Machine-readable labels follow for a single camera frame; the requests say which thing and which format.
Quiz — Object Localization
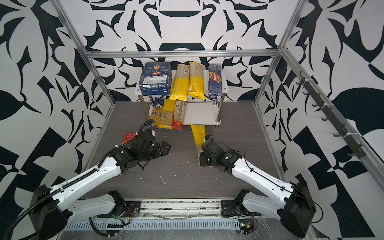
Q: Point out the wall hook rail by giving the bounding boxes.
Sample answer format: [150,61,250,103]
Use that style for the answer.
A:
[297,72,367,159]

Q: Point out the red clear spaghetti bag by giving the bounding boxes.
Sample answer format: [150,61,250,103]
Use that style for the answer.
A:
[172,101,188,131]

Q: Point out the blue Barilla spaghetti box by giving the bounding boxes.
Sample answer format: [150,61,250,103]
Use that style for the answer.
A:
[208,64,222,101]

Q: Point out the yellow Pastatime spaghetti bag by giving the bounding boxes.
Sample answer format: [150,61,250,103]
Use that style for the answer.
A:
[188,62,206,101]

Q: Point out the white cable duct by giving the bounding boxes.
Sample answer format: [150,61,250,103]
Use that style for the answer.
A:
[64,218,241,231]

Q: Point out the white two-tier shelf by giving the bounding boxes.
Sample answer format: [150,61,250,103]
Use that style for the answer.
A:
[135,70,229,126]

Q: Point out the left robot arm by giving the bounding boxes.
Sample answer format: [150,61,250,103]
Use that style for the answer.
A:
[4,120,171,240]

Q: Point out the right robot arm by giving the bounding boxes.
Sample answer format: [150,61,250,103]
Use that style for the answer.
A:
[199,135,321,239]

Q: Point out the blue De Cecco spaghetti bag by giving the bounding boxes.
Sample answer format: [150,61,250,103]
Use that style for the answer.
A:
[151,98,165,128]

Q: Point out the blue Barilla multipack bag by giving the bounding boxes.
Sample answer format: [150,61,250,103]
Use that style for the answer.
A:
[139,62,172,96]

